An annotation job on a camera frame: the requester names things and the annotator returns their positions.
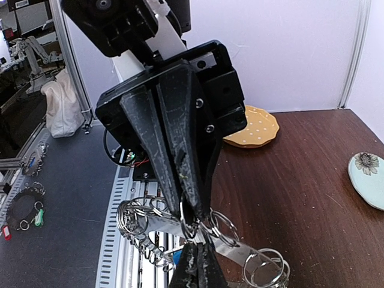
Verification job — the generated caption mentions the white cloth bag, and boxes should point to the white cloth bag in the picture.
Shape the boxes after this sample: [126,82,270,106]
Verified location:
[40,68,85,139]

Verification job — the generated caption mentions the left green led board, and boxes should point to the left green led board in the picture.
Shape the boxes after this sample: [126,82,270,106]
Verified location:
[103,128,149,168]

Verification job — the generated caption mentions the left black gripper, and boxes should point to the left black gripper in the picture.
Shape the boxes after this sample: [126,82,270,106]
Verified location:
[95,40,245,218]

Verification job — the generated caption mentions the silver chain of keyrings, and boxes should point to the silver chain of keyrings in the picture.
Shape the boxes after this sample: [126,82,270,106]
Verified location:
[115,191,292,288]

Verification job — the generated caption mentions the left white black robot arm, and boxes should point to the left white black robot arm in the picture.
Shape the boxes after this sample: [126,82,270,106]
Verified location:
[87,1,247,219]

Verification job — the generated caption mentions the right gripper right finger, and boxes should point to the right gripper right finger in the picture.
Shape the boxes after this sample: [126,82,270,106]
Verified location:
[197,243,228,288]

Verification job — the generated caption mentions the teal flower plate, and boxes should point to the teal flower plate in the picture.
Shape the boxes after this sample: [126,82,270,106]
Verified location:
[347,152,383,211]

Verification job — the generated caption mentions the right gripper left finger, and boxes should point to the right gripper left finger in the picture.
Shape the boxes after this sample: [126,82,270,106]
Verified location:
[169,243,199,288]

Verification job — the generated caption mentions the left aluminium frame post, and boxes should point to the left aluminium frame post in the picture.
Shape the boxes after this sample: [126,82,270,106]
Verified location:
[336,0,372,109]

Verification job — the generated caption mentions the spare keyrings on floor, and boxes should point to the spare keyrings on floor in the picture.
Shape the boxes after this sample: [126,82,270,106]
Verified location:
[1,142,49,241]

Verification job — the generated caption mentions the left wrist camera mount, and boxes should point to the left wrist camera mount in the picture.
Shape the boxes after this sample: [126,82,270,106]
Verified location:
[61,1,190,83]

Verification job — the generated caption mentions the yellow dotted plate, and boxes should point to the yellow dotted plate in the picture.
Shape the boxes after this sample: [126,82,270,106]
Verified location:
[223,105,280,149]

